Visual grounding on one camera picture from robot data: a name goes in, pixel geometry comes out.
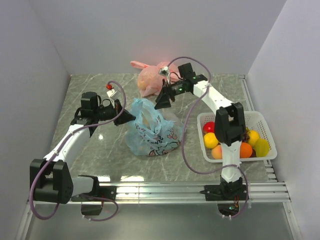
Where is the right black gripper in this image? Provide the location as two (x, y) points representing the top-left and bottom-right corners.
(154, 80), (185, 111)

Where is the white plastic basket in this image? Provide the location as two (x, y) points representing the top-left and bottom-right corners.
(197, 111), (278, 163)

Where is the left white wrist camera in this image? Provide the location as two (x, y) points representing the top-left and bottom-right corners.
(106, 88), (121, 106)

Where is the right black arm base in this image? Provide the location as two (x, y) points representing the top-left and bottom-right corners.
(200, 182), (249, 218)

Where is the blue plastic bag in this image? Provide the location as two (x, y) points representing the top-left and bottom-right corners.
(125, 98), (184, 157)

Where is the red fake apple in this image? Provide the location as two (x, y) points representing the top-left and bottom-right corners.
(202, 121), (215, 134)

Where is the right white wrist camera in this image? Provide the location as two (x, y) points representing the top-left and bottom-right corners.
(158, 66), (171, 83)

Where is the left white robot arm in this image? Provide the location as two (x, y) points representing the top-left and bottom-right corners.
(29, 91), (135, 204)

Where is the fake peach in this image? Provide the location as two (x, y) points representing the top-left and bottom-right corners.
(211, 144), (223, 160)

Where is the pink tied plastic bag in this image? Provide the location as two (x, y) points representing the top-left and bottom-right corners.
(130, 61), (169, 98)

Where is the yellow fake orange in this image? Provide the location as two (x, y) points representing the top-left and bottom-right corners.
(203, 132), (219, 149)

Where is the dark fake grape bunch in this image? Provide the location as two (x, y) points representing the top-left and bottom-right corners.
(243, 128), (256, 158)

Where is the small yellow fake fruit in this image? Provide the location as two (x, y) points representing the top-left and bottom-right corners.
(247, 130), (260, 148)

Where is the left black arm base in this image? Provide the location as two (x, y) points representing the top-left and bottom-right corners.
(71, 186), (117, 217)

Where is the aluminium rail frame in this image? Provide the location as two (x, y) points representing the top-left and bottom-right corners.
(14, 74), (303, 240)

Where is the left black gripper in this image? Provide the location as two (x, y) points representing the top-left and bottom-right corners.
(94, 99), (136, 127)

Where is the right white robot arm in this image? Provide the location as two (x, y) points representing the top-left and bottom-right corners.
(155, 63), (246, 200)

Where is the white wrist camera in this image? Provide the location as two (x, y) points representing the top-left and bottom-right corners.
(158, 66), (171, 83)
(106, 88), (121, 106)

